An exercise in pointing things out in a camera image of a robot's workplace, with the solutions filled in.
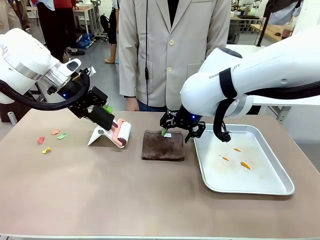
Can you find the orange paper scrap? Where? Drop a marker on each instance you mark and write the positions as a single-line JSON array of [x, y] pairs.
[[55, 132]]

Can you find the pink white lint roller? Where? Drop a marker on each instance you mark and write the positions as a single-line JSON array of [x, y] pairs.
[[123, 132]]

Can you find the white folded stand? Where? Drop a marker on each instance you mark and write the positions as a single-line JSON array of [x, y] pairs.
[[96, 137]]

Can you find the person in beige trousers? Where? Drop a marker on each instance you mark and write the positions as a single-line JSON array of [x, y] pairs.
[[15, 15]]

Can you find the person's right forearm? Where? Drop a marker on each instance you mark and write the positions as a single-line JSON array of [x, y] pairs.
[[127, 75]]

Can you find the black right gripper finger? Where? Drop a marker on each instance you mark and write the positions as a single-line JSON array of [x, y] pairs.
[[168, 122], [197, 131]]

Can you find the large orange peel piece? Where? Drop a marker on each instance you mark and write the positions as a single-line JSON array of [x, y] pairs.
[[245, 165]]

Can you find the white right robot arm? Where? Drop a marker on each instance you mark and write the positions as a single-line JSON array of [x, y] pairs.
[[262, 70]]

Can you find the wooden top table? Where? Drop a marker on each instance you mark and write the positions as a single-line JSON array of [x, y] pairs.
[[270, 31]]

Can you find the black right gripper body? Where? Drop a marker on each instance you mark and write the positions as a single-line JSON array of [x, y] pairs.
[[186, 117]]

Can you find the orange peel piece with crumb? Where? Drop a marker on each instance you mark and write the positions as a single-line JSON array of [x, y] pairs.
[[225, 158]]

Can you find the white frame wooden desk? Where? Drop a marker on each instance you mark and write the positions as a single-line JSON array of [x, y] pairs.
[[83, 15]]

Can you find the silver metal tray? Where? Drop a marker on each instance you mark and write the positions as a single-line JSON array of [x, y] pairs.
[[237, 177]]

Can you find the brown cloth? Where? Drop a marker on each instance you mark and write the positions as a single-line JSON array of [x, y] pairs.
[[162, 147]]

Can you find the small orange peel piece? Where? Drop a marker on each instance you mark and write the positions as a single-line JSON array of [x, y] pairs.
[[237, 150]]

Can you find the person in red top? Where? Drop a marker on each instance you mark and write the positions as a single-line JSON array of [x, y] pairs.
[[68, 30]]

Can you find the plastic cup with dark drink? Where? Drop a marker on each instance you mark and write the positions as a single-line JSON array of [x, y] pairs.
[[287, 31]]

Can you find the yellow paper scrap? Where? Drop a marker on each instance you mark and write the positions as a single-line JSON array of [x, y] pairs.
[[46, 150]]

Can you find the red paper scrap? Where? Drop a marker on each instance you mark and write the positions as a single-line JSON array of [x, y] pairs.
[[41, 140]]

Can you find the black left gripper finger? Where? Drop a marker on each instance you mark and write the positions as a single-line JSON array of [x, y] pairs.
[[98, 96], [101, 117]]

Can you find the person in beige jacket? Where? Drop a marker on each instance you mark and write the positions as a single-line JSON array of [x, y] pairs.
[[175, 62]]

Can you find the black pole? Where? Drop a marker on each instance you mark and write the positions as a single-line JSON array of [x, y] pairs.
[[262, 25]]

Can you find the person's right hand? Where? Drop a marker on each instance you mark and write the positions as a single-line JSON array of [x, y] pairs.
[[132, 103]]

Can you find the barefoot person in black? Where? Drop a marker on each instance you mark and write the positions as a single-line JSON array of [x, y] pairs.
[[112, 35]]

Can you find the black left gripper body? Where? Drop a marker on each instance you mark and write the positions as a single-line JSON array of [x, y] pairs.
[[75, 91]]

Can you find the blue plastic bag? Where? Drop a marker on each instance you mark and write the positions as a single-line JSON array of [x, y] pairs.
[[85, 42]]

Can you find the silver can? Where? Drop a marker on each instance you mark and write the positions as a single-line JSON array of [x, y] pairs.
[[11, 117]]

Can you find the green paper scrap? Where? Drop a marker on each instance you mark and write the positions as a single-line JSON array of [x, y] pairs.
[[62, 136]]

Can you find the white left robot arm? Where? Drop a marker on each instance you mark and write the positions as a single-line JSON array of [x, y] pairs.
[[22, 57]]

